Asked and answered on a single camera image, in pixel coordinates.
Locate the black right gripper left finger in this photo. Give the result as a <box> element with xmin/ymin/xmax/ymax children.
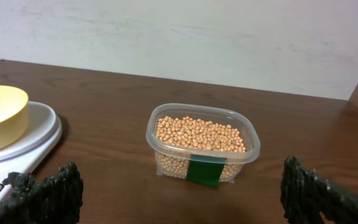
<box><xmin>0</xmin><ymin>162</ymin><xmax>83</xmax><ymax>224</ymax></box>

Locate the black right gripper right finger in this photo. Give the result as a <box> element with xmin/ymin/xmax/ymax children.
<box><xmin>280</xmin><ymin>156</ymin><xmax>358</xmax><ymax>224</ymax></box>

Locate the white digital kitchen scale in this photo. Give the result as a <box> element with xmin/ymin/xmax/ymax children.
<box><xmin>0</xmin><ymin>101</ymin><xmax>62</xmax><ymax>202</ymax></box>

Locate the yellow plastic bowl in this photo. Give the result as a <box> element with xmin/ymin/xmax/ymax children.
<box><xmin>0</xmin><ymin>85</ymin><xmax>29</xmax><ymax>149</ymax></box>

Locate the green tape piece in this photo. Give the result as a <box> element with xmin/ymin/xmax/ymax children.
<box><xmin>186</xmin><ymin>154</ymin><xmax>226</xmax><ymax>188</ymax></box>

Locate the clear plastic container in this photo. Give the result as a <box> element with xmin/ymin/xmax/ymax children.
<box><xmin>146</xmin><ymin>103</ymin><xmax>260</xmax><ymax>188</ymax></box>

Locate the pile of soybeans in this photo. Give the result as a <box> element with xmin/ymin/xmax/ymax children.
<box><xmin>155</xmin><ymin>116</ymin><xmax>246</xmax><ymax>179</ymax></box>

